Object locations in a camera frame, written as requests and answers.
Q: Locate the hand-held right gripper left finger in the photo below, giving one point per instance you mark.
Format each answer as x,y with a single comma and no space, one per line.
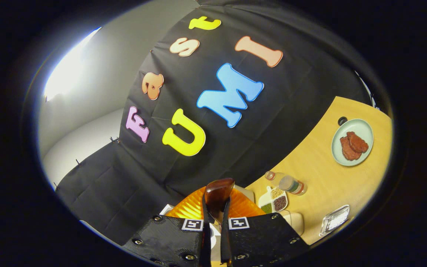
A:
169,237

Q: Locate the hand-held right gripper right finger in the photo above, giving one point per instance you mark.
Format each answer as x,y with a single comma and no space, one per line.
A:
261,237

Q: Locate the white rice cooker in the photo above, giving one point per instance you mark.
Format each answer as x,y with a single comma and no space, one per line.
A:
167,210

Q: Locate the brown wooden spoon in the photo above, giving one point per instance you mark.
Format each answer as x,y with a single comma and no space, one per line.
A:
218,193

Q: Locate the clear glass chopstick holder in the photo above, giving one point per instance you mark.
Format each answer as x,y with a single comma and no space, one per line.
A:
335,220

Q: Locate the green mung beans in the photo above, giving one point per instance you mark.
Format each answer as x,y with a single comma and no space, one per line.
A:
267,208

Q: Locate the white divided dish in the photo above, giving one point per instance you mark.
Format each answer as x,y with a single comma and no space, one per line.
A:
264,200

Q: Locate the dark red beans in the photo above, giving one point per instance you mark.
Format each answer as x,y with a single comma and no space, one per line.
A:
280,203

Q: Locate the white toaster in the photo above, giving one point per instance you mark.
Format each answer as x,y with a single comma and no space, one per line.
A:
247,193

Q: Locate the yellow soybeans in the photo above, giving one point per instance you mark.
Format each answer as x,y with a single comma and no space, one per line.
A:
276,193

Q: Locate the clear plastic bottle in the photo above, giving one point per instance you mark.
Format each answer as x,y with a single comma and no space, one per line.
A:
289,184

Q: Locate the red meat slice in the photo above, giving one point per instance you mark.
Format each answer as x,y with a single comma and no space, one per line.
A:
348,152
358,142

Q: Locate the black table grommet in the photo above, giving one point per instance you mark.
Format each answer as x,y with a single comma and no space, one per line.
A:
342,121

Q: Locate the pale green plate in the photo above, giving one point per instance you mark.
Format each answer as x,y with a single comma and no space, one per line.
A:
365,128

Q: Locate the black backdrop cloth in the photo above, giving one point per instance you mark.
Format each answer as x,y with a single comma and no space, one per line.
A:
291,85

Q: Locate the large ceiling light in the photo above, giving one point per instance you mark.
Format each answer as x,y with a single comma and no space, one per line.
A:
69,66

